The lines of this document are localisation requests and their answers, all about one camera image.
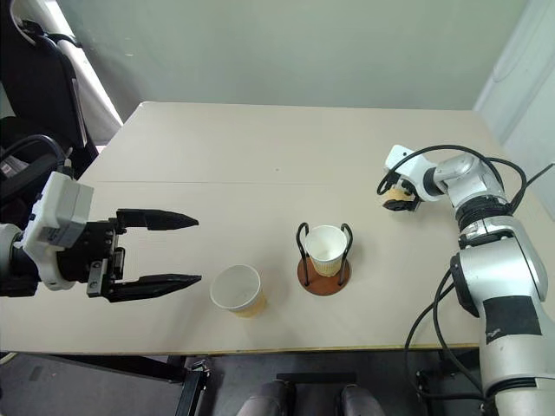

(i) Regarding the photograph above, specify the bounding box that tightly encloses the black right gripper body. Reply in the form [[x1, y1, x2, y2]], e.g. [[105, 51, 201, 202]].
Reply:
[[402, 178, 424, 213]]

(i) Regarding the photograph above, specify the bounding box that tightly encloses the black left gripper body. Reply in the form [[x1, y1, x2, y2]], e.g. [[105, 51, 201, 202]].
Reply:
[[55, 218, 127, 299]]

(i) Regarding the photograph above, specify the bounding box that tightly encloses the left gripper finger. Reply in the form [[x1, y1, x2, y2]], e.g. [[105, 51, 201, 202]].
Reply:
[[114, 208, 200, 232], [105, 273, 203, 303]]

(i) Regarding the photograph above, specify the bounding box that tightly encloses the black table leg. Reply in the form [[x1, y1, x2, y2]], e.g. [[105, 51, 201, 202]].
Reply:
[[178, 354, 210, 416]]

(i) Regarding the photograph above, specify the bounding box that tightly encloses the dark rounded shape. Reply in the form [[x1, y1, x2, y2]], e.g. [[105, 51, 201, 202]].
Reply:
[[236, 378, 297, 416], [339, 382, 388, 416]]

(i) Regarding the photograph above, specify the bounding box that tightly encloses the black office chair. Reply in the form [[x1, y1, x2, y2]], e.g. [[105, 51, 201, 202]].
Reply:
[[0, 0, 101, 218]]

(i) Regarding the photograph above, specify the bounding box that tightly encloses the black table crossbar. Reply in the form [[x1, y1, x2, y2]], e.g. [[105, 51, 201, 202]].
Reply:
[[276, 371, 357, 387]]

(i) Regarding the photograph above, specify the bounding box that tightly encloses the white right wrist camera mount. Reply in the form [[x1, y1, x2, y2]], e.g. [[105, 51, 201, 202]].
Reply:
[[383, 144, 435, 203]]

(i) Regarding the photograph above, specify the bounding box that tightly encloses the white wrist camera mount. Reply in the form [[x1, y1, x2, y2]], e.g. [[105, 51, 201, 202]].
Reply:
[[21, 170, 95, 292], [383, 144, 435, 203]]

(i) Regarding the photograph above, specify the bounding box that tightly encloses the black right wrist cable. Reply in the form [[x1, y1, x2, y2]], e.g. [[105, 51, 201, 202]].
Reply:
[[375, 144, 528, 214]]

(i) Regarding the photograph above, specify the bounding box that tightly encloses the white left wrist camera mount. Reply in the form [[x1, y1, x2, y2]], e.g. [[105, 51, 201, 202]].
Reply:
[[21, 170, 95, 292]]

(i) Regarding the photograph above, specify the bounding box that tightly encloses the thin black cable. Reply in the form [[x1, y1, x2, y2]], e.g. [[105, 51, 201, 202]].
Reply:
[[525, 161, 555, 188]]

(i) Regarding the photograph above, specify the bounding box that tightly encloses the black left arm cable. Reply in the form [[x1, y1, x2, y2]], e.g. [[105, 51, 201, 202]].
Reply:
[[0, 133, 74, 179]]

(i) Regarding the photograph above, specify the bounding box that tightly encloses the black right arm body cable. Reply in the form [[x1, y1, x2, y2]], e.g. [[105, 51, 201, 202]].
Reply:
[[403, 258, 486, 403]]

